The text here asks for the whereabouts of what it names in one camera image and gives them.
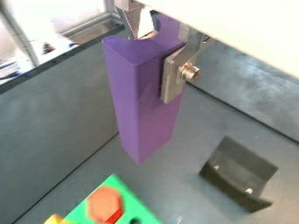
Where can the black curved holder bracket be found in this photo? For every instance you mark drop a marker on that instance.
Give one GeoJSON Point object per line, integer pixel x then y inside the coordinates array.
{"type": "Point", "coordinates": [238, 172]}

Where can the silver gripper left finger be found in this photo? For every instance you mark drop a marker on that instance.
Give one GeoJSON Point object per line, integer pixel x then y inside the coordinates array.
{"type": "Point", "coordinates": [136, 18]}

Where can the red hexagon block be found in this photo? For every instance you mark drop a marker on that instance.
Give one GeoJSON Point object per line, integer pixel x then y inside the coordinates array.
{"type": "Point", "coordinates": [104, 205]}

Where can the purple arch block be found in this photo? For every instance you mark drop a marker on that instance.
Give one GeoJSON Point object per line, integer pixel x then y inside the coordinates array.
{"type": "Point", "coordinates": [134, 63]}

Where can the yellow star block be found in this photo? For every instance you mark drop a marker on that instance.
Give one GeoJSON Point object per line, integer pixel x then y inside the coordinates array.
{"type": "Point", "coordinates": [54, 219]}

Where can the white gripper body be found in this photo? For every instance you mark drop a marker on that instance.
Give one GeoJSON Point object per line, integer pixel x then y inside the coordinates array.
{"type": "Point", "coordinates": [258, 27]}

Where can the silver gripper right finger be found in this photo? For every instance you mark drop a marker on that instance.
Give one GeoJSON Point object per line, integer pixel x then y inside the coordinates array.
{"type": "Point", "coordinates": [178, 69]}

